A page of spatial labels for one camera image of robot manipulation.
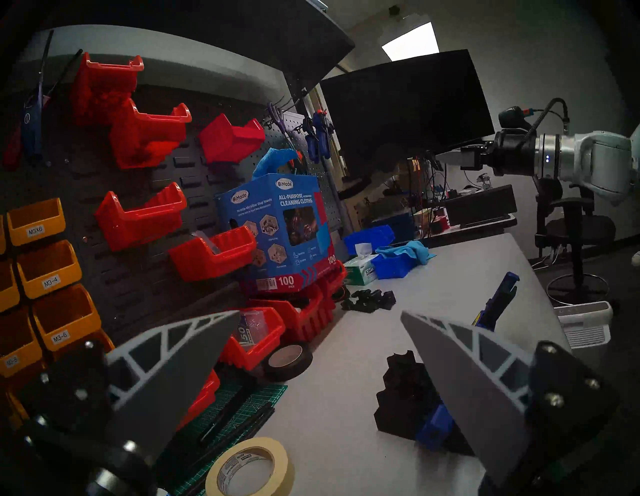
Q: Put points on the red plastic storage bin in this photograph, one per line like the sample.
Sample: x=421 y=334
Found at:
x=250 y=350
x=202 y=395
x=145 y=135
x=102 y=85
x=230 y=140
x=295 y=310
x=210 y=257
x=140 y=220
x=334 y=277

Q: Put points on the bright ceiling light panel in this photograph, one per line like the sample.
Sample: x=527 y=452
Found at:
x=411 y=42

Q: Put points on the blue spring clamp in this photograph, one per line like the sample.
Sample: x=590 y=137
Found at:
x=324 y=135
x=311 y=145

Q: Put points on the blue black bar clamp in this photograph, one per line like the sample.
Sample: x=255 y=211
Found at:
x=495 y=300

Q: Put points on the grey pegboard back panel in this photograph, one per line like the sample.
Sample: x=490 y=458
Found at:
x=200 y=175

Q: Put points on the blue cleaning cloths box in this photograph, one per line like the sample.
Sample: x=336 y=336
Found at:
x=280 y=225

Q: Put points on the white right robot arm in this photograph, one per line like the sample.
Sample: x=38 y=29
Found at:
x=600 y=160

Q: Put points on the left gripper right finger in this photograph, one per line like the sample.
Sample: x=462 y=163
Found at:
x=475 y=385

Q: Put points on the blue cloth in box opening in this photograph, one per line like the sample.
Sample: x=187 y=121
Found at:
x=275 y=160

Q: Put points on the black workbench overhead shelf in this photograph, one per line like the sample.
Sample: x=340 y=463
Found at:
x=225 y=30

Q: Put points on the green cutting mat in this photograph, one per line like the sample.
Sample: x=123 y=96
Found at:
x=220 y=425

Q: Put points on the black tape roll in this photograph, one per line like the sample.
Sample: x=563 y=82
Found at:
x=287 y=360

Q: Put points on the green white tissue box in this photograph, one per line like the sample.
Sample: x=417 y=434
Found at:
x=360 y=272

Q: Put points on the black office chair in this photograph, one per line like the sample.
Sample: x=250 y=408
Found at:
x=575 y=230

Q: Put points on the cream masking tape roll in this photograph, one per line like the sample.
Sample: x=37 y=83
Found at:
x=280 y=465

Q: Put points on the dark blue equipment box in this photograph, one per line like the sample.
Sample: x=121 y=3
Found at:
x=395 y=225

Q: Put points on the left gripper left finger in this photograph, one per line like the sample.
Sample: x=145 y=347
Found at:
x=175 y=360

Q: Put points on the small black printed parts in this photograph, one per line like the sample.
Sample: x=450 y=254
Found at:
x=370 y=300

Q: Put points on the black 3D printed piece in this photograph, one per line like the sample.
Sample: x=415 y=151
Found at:
x=400 y=420
x=405 y=370

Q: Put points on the red nested bin stack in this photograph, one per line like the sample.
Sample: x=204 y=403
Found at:
x=312 y=327

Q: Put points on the large black monitor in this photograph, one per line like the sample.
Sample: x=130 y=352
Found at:
x=410 y=110

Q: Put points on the blue microfiber cloth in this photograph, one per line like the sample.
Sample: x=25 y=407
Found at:
x=412 y=250

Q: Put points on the white sneaker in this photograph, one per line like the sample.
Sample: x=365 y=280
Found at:
x=636 y=258

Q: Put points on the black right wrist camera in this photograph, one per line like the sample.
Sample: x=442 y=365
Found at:
x=512 y=117

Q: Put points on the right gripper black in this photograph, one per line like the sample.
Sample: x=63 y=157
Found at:
x=510 y=152

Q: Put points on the white side desk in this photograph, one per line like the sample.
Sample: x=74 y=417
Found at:
x=470 y=230

